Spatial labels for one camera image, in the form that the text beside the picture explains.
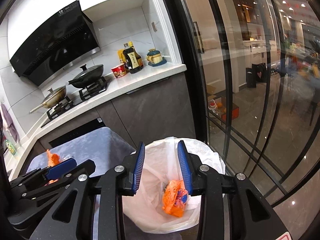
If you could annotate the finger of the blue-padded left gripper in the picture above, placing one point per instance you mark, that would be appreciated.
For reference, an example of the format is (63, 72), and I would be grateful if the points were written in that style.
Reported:
(60, 169)

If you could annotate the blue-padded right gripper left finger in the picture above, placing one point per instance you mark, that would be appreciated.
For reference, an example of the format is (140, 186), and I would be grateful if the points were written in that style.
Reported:
(72, 214)

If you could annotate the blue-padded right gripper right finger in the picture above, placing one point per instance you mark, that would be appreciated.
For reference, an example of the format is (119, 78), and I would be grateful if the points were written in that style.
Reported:
(250, 215)

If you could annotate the orange plastic bag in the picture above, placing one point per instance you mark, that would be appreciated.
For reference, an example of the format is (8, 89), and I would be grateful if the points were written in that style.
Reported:
(174, 198)

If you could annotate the grey kitchen cabinets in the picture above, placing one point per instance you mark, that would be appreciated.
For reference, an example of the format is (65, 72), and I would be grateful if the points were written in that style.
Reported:
(156, 111)

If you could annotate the orange crumpled wrapper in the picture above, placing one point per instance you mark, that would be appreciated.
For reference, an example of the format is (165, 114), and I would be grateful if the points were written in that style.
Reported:
(53, 158)

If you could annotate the bin with white liner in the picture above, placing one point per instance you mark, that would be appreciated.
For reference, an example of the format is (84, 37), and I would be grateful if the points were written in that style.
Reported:
(145, 207)

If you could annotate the green dish soap bottle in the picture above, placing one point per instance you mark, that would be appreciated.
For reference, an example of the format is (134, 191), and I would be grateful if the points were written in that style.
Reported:
(10, 147)

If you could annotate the black gas stove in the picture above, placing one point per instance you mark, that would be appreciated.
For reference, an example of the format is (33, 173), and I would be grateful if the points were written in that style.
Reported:
(76, 98)

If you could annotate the purple hanging towel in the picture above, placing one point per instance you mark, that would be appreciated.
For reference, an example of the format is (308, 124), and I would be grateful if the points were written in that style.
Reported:
(10, 124)

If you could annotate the beige frying pan with lid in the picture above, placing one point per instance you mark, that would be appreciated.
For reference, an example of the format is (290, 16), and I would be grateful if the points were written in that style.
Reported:
(52, 99)

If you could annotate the black wok with lid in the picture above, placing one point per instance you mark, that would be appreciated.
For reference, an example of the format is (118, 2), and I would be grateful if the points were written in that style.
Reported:
(87, 77)

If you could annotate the red instant noodle cup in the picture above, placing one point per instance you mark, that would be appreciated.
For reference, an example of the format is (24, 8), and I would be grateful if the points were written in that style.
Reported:
(119, 70)

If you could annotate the dark soy sauce bottle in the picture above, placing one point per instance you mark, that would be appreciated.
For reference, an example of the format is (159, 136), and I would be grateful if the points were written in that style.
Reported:
(134, 63)

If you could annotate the yellow snack packet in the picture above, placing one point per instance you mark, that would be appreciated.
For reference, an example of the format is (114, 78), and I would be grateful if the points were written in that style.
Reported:
(121, 56)

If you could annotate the blue-gold spice jar set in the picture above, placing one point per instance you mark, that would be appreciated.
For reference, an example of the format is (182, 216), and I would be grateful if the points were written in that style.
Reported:
(155, 58)

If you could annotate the black range hood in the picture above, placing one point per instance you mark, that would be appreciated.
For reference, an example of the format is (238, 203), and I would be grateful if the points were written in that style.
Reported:
(64, 39)

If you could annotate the black-framed glass sliding door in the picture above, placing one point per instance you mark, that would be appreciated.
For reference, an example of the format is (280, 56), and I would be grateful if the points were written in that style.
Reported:
(253, 77)

